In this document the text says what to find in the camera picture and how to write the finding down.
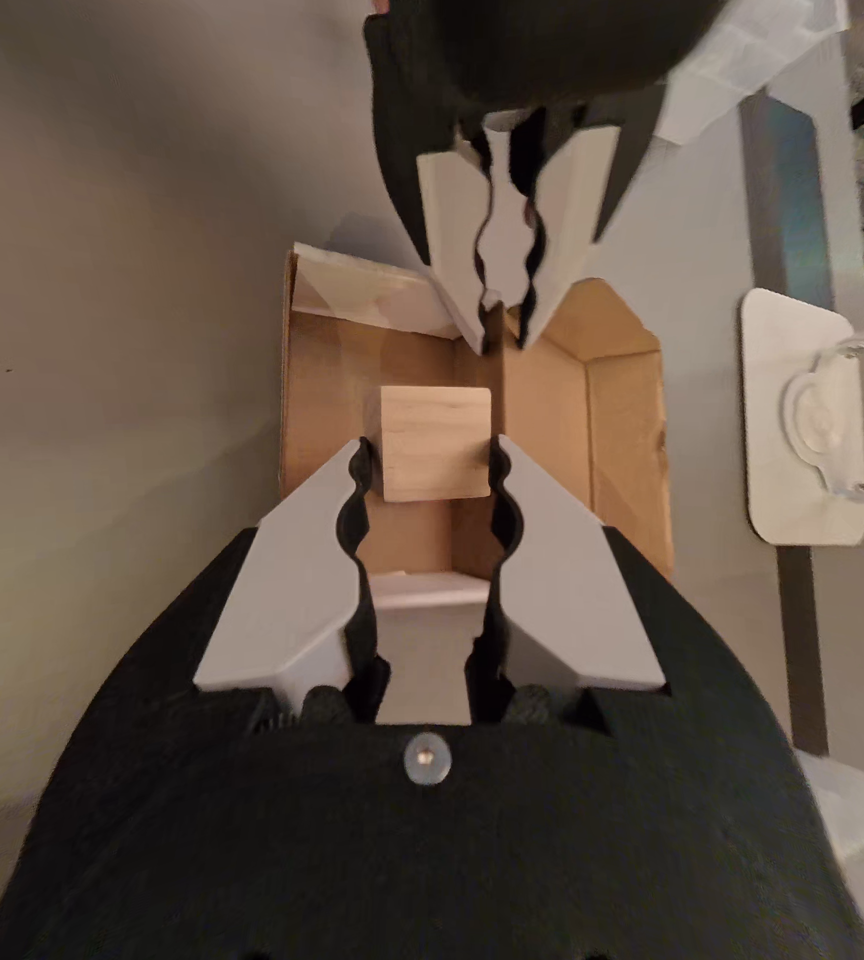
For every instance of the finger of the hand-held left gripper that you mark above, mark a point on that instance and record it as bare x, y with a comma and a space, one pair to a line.
451, 225
578, 187

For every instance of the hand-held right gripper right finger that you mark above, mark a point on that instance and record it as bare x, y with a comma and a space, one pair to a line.
574, 600

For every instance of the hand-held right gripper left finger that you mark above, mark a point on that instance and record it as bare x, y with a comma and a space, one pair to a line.
289, 600

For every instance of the large plain wooden cube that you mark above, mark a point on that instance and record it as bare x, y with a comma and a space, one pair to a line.
432, 442

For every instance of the white stand base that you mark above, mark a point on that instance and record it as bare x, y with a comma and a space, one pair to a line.
769, 450

